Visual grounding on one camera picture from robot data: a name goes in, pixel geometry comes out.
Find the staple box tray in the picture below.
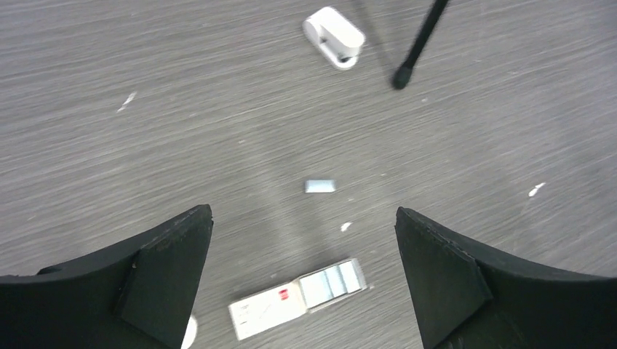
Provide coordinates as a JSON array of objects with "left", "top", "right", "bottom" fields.
[{"left": 296, "top": 258, "right": 367, "bottom": 313}]

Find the silver staple strip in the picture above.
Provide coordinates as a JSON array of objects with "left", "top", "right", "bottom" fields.
[{"left": 305, "top": 180, "right": 336, "bottom": 193}]

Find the black tripod stand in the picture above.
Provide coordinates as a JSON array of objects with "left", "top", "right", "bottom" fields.
[{"left": 391, "top": 0, "right": 449, "bottom": 90}]

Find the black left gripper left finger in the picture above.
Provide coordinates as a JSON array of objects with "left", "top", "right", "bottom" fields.
[{"left": 1, "top": 205, "right": 213, "bottom": 348}]

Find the white staple box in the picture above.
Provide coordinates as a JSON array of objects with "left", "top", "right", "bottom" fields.
[{"left": 228, "top": 281, "right": 308, "bottom": 341}]

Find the white staple remover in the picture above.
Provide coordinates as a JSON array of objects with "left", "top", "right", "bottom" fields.
[{"left": 302, "top": 7, "right": 366, "bottom": 71}]

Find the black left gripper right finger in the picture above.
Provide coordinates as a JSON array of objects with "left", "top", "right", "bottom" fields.
[{"left": 395, "top": 208, "right": 616, "bottom": 348}]

